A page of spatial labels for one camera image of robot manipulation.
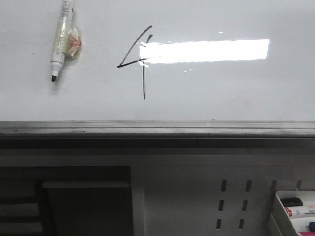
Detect white black-tipped whiteboard marker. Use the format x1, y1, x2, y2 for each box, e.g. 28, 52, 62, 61
51, 0, 82, 82

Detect grey metal whiteboard tray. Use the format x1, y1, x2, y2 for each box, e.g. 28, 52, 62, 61
0, 120, 315, 140

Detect white glossy whiteboard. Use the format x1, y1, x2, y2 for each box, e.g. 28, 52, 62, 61
0, 0, 315, 121

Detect white slotted pegboard panel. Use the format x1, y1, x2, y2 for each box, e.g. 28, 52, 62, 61
131, 154, 315, 236

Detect dark framed panel lower left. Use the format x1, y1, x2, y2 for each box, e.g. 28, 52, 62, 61
35, 181, 134, 236

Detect white plastic storage bin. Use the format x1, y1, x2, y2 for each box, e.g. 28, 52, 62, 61
269, 190, 315, 236

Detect red and white marker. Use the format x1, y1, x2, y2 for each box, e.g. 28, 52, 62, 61
284, 205, 315, 219

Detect pink marker in bin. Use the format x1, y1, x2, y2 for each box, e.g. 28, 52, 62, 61
298, 232, 315, 236

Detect blue marker in bin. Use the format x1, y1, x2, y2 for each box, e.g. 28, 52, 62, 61
309, 222, 315, 232

